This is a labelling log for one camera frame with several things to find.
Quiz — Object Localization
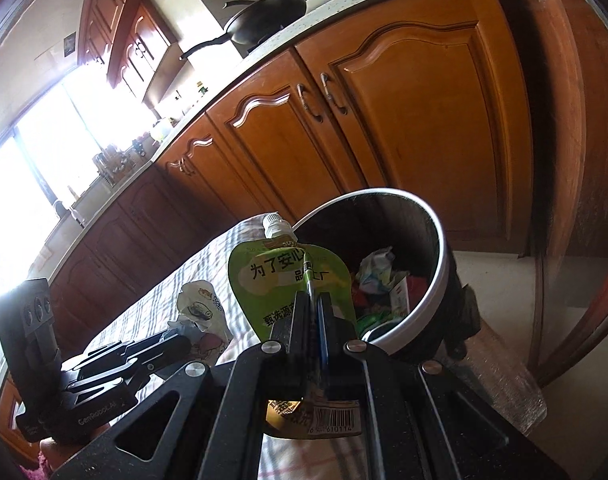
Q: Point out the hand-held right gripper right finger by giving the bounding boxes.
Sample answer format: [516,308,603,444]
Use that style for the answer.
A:
[320,294,569,480]

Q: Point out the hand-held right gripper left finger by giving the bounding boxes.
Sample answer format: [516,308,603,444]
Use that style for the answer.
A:
[49,292,321,480]

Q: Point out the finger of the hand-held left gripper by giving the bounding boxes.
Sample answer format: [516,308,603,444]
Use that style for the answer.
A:
[76,331,193,368]
[64,357,185,398]

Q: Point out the white cartoon print pouch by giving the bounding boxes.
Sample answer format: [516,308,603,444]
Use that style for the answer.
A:
[176,280,233,366]

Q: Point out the green spouted pouch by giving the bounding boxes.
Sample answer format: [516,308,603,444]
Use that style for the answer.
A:
[228,212,359,441]

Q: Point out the white-rimmed black trash bin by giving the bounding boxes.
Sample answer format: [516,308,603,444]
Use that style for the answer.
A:
[291,187,479,368]

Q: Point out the plaid tablecloth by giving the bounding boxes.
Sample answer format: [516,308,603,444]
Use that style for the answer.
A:
[81,220,379,480]

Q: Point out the small red packet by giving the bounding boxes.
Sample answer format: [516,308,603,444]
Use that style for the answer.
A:
[406,276,429,313]

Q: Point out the dark brown lower cabinets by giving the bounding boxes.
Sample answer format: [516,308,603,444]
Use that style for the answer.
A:
[49,162,235,356]

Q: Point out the kitchen faucet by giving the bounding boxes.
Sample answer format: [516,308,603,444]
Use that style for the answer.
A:
[54,187,87,226]

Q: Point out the kitchen window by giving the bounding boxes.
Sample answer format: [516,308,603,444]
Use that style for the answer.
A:
[0,67,155,281]

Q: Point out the narrow orange cabinet door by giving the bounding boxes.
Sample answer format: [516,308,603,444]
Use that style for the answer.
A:
[156,115,275,216]

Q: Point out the medium orange cabinet door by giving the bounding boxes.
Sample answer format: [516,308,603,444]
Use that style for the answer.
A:
[206,52,369,221]

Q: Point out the large orange cabinet door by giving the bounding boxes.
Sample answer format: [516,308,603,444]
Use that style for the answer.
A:
[295,0,534,256]

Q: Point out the black wok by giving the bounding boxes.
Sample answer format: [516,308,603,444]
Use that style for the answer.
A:
[179,0,313,61]

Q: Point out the metal cabinet handle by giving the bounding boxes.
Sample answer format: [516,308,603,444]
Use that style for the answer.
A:
[320,72,349,115]
[297,82,325,123]

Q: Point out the brown wooden frame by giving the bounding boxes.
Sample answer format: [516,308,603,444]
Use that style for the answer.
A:
[528,0,608,386]

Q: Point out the brown upper wall cabinets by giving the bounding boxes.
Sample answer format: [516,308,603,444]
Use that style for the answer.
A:
[79,0,177,98]

